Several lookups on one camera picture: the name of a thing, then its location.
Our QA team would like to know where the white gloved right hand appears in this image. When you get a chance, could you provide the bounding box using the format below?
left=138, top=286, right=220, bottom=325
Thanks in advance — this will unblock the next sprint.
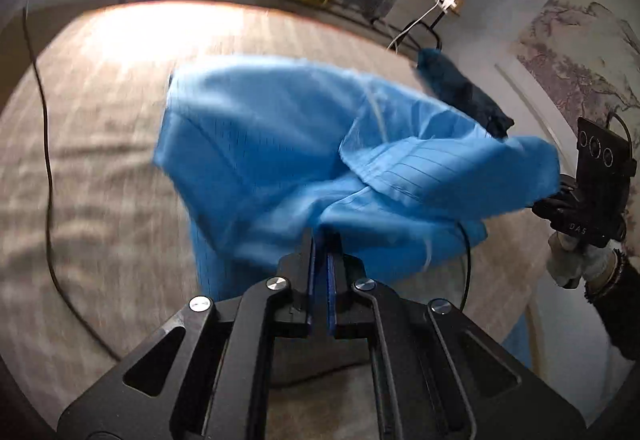
left=546, top=232, right=617, bottom=290

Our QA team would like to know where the landscape painting wall mural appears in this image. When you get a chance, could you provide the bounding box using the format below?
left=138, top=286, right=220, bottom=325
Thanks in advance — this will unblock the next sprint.
left=511, top=0, right=639, bottom=145

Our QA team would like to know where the light blue work coat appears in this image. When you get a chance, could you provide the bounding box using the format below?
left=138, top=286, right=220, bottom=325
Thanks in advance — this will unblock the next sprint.
left=153, top=55, right=560, bottom=301

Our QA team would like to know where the black sleeved right forearm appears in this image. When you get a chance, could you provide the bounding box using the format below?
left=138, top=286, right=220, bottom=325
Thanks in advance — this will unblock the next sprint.
left=585, top=249, right=639, bottom=361

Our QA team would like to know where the black thin cable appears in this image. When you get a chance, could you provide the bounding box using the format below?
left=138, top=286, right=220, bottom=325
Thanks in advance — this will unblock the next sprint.
left=20, top=2, right=124, bottom=363

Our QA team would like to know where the white lamp cable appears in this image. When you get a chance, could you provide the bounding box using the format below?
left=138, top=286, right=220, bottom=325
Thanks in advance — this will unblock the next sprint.
left=387, top=0, right=482, bottom=53

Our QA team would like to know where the beige plaid bed cover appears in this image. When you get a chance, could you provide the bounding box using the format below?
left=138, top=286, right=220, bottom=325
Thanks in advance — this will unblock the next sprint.
left=1, top=2, right=546, bottom=439

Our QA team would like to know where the folded dark navy garment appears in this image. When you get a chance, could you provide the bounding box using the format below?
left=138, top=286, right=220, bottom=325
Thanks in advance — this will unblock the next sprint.
left=416, top=48, right=514, bottom=139

